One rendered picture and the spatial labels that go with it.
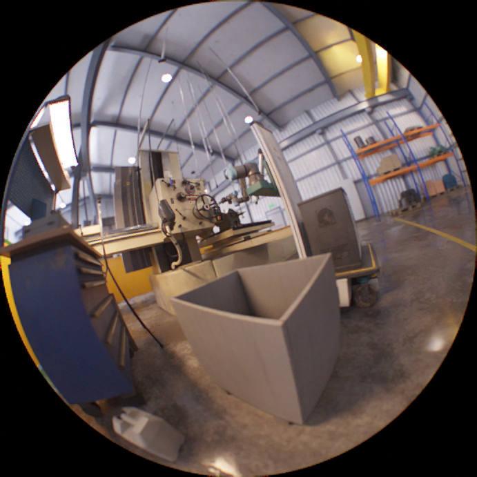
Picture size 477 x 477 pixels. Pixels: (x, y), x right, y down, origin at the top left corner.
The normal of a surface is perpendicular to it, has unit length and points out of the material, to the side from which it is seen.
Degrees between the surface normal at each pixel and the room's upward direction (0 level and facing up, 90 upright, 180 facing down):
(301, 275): 90
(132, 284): 90
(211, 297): 90
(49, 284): 90
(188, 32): 169
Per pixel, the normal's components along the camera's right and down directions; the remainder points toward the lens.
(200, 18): 0.15, 0.97
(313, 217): -0.69, 0.18
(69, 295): 0.64, -0.22
